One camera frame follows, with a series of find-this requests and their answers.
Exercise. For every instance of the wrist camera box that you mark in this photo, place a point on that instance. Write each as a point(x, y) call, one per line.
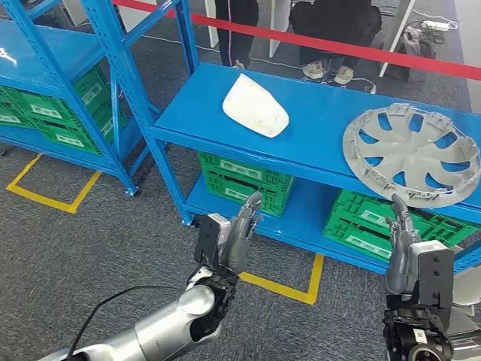
point(433, 274)
point(206, 239)

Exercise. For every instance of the person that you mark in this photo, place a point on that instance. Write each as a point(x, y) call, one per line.
point(237, 25)
point(334, 25)

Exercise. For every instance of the red barrier tape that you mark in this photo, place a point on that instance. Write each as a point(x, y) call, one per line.
point(338, 46)

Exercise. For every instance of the grey plastic wheel hubcap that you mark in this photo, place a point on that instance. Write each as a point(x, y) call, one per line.
point(408, 159)

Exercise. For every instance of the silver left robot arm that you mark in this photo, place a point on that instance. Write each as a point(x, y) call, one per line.
point(165, 324)

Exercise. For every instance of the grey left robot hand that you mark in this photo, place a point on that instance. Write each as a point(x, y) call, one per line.
point(238, 239)

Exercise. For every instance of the long blue metal shelf rack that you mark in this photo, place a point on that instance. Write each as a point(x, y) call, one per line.
point(319, 114)

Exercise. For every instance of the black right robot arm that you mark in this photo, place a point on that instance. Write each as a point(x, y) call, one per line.
point(421, 334)

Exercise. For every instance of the grey bag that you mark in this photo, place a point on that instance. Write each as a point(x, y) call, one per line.
point(415, 42)

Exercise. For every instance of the white power strip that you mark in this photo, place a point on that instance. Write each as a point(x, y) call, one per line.
point(435, 25)

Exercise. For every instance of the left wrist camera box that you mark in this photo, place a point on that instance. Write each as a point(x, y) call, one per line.
point(206, 239)

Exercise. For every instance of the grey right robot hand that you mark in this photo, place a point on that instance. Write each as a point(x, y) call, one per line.
point(398, 259)

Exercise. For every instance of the white plastic mirror cover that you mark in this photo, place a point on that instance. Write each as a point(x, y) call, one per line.
point(255, 107)

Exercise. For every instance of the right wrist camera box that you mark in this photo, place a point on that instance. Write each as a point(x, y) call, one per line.
point(433, 274)

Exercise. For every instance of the tall blue metal shelf rack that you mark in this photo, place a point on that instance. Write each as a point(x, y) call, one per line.
point(38, 55)

